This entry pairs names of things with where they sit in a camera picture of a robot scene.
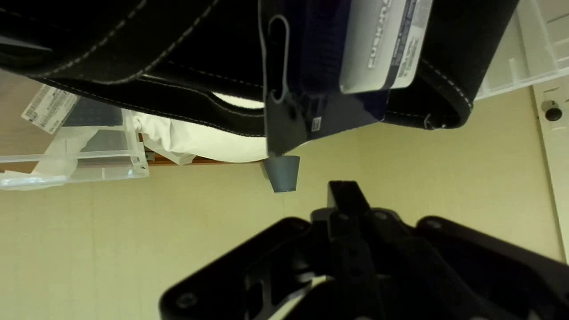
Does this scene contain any white pillow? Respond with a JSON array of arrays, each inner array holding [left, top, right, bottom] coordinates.
[[130, 91, 269, 166]]

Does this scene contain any black leather handbag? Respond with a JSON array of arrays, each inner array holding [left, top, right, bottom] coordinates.
[[0, 0, 523, 139]]

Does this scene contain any wooden headboard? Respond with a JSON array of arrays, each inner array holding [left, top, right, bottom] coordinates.
[[145, 155, 269, 169]]

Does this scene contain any cream panel door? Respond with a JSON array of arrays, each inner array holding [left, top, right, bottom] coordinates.
[[531, 77, 569, 265]]

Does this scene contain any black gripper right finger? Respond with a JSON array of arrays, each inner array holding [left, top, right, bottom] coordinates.
[[346, 180, 569, 320]]

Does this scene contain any dark retail package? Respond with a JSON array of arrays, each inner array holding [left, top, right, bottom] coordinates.
[[257, 0, 438, 194]]

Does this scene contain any cardboard box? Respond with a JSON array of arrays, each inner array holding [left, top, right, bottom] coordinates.
[[0, 84, 152, 192]]

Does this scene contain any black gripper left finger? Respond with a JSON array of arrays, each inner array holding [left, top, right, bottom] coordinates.
[[159, 180, 360, 320]]

